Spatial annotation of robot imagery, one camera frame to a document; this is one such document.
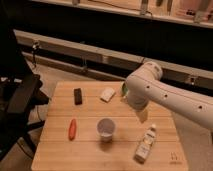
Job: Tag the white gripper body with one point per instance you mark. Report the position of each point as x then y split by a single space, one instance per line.
142 115

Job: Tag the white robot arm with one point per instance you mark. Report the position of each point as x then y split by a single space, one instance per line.
144 84

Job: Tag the green bowl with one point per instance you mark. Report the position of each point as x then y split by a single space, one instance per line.
124 90

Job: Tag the white plastic bottle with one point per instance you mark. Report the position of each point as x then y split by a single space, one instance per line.
145 145

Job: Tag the white sponge block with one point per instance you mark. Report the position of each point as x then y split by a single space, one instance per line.
107 94

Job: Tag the wooden table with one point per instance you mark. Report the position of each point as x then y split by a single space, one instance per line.
87 152

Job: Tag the black rectangular block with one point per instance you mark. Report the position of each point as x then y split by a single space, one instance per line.
77 96

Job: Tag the orange carrot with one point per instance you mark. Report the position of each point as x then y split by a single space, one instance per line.
72 129

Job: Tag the black chair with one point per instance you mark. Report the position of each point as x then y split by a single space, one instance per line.
19 94

